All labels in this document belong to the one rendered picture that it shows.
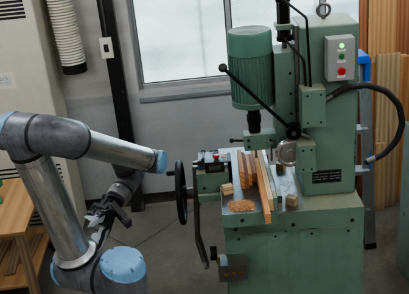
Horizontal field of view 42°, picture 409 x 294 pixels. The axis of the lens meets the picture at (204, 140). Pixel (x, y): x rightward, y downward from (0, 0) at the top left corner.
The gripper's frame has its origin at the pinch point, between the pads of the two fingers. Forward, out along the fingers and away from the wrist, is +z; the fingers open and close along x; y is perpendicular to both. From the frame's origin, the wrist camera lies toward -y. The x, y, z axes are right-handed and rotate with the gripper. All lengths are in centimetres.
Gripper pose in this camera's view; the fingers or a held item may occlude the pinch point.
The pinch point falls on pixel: (93, 240)
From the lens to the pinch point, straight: 203.9
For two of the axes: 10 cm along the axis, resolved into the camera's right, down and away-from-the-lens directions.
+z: -3.9, 6.6, -6.4
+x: -0.5, -7.1, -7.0
